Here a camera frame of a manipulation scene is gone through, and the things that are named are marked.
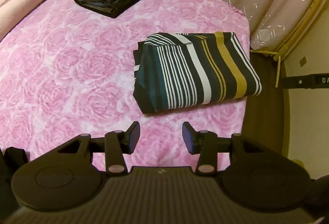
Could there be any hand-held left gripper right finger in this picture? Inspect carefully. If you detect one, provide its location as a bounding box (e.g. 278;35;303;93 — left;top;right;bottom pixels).
182;122;273;176

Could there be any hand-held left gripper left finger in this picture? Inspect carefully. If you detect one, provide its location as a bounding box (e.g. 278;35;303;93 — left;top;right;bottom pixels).
55;121;141;176

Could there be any striped dark garment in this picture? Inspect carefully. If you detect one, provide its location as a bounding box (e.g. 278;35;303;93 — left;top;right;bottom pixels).
133;31;263;114

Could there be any pink floral blanket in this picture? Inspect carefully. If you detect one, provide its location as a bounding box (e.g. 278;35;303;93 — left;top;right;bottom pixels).
0;0;251;173

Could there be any yellow wooden frame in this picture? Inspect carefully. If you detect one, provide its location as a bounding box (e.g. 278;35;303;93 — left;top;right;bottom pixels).
253;0;329;89

